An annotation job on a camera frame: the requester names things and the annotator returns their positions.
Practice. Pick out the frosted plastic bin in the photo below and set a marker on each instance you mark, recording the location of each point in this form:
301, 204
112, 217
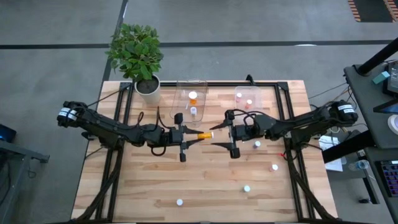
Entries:
253, 93

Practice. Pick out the large orange pill bottle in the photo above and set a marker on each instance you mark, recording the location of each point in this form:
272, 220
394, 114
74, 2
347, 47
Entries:
192, 96

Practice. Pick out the white papers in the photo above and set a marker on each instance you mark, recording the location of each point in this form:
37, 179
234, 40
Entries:
329, 144

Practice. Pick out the green plant in white pot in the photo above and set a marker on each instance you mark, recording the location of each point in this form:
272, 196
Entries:
136, 53

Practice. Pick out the tablet with blue screen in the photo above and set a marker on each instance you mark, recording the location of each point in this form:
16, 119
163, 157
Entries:
388, 107

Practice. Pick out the white cap bottom right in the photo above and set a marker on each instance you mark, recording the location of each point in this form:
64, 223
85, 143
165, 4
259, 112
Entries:
246, 188

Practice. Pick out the black device blue light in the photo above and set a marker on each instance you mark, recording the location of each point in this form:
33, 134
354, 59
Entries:
6, 133

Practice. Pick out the white tape roll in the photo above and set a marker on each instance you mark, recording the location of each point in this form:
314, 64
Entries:
394, 124

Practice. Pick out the small red clip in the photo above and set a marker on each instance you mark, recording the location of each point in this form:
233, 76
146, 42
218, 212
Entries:
281, 154

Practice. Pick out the black keyboard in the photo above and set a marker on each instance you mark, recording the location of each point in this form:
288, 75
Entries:
390, 177

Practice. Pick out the clear plastic bin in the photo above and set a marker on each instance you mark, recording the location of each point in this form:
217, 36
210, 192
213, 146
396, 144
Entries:
183, 93

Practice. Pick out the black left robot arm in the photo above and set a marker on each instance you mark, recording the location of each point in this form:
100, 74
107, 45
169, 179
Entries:
109, 127

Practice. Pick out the clear water bottle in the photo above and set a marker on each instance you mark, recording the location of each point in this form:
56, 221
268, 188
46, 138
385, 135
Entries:
357, 165

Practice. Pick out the small teal box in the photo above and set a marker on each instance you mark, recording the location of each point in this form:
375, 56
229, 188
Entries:
381, 77

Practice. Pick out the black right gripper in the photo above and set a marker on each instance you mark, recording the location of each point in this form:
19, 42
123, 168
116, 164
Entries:
242, 132

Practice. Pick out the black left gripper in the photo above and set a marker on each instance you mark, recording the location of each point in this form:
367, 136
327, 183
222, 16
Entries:
177, 137

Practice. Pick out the black desk beam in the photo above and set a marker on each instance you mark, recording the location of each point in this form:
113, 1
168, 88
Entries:
348, 146

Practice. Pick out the small orange pill bottle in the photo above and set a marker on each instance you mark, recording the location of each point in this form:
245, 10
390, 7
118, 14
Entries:
205, 135

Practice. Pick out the black pole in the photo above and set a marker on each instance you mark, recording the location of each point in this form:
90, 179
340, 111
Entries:
377, 57

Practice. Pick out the grey desk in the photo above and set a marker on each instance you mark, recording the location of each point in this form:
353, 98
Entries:
367, 118
15, 161

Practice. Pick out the green pill bottle white cap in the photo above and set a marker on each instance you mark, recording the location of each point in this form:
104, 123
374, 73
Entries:
193, 110

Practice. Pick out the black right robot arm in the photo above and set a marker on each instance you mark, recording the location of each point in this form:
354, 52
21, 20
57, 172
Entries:
311, 123

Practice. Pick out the black hazard-striped floor mat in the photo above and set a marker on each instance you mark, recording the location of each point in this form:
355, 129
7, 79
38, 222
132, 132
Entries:
370, 11

